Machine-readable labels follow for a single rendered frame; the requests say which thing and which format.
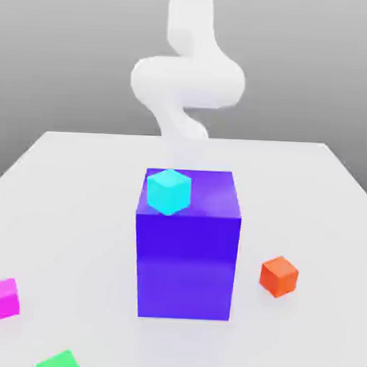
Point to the large blue box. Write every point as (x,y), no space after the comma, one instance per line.
(186,261)

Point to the small green cube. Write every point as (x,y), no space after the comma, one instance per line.
(60,363)

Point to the small cyan cube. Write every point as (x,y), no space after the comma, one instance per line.
(168,192)

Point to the small orange cube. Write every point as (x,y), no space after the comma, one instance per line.
(278,277)

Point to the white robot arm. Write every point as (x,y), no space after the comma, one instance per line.
(188,81)

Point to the small magenta cube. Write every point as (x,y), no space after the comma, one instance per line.
(2,298)

